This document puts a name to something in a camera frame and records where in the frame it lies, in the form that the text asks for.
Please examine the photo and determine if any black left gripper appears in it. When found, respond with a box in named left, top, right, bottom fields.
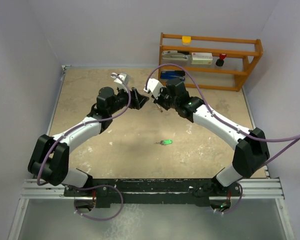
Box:
left=108, top=84, right=148, bottom=116

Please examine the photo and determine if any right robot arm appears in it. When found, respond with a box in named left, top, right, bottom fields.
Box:
left=146, top=78, right=270, bottom=196

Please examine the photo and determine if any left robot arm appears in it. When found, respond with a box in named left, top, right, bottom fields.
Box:
left=28, top=87, right=149, bottom=196

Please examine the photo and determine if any blue stapler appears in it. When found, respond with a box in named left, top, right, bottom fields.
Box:
left=160, top=70, right=185, bottom=82

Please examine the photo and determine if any grey stapler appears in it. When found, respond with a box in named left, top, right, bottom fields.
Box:
left=161, top=50, right=191, bottom=65

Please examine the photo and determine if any white green staples box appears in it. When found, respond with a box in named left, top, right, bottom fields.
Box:
left=191, top=52, right=213, bottom=65

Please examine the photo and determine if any wooden shelf rack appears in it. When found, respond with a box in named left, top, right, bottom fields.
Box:
left=158, top=33, right=264, bottom=92

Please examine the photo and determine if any yellow small box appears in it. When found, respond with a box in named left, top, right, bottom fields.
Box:
left=182, top=36, right=192, bottom=46

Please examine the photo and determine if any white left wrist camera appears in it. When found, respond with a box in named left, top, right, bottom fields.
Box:
left=111, top=72, right=130, bottom=85

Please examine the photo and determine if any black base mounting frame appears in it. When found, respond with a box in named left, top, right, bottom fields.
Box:
left=64, top=178, right=241, bottom=208

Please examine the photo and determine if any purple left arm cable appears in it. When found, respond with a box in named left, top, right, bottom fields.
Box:
left=36, top=72, right=132, bottom=221

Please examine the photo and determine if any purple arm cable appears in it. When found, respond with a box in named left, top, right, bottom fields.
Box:
left=36, top=72, right=132, bottom=221
left=144, top=63, right=300, bottom=216

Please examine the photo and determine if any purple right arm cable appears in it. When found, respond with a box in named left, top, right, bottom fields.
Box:
left=144, top=63, right=300, bottom=216

